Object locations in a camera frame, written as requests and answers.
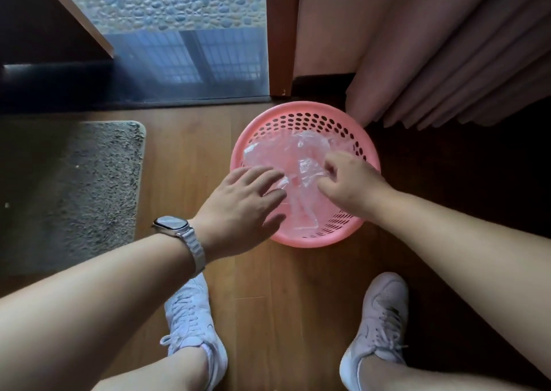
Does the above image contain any dark wooden cabinet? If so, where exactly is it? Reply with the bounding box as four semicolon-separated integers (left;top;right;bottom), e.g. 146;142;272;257
0;0;115;66

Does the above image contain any pink curtain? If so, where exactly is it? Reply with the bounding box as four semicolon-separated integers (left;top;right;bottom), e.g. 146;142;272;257
294;0;551;131

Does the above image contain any pink perforated plastic basket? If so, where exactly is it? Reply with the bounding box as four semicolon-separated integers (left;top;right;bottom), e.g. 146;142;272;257
230;101;381;249

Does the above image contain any clear plastic bag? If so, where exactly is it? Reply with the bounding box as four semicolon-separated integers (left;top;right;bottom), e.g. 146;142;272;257
242;130;354;232

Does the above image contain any person's left forearm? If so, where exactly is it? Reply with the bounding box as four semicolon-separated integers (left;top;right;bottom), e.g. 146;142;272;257
0;231;203;391

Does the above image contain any silver wristwatch with grey band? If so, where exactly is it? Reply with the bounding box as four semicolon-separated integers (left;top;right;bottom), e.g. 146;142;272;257
152;215;207;278

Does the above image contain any brown wooden door frame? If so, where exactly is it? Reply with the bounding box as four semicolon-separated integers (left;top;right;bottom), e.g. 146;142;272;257
265;0;302;98

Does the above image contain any white left sneaker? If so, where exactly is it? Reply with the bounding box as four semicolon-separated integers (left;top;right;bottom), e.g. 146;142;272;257
160;273;228;391

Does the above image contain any person's left leg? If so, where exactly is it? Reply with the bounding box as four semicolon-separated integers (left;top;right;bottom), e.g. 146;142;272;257
92;346;212;391

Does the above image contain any grey shaggy rug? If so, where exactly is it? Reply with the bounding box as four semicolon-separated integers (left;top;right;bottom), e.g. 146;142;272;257
0;121;147;276

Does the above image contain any black door sill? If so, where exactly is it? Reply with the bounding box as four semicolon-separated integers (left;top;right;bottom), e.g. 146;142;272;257
0;61;273;114

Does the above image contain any white sneaker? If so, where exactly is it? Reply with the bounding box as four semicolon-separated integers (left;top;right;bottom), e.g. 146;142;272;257
160;273;228;391
339;272;410;391

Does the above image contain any white right sneaker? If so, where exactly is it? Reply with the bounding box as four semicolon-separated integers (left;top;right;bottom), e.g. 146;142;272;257
339;272;410;391

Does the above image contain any glass door panel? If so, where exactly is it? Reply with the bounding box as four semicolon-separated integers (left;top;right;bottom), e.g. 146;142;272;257
48;0;270;103

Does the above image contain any person's right forearm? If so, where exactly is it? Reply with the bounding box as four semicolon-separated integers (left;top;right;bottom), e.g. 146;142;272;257
373;190;551;379

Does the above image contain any person's right hand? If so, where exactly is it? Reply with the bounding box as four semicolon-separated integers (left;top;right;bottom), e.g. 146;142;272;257
317;150;394;224

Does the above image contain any person's left hand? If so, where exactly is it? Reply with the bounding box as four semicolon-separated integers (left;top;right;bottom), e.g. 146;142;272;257
190;165;288;263

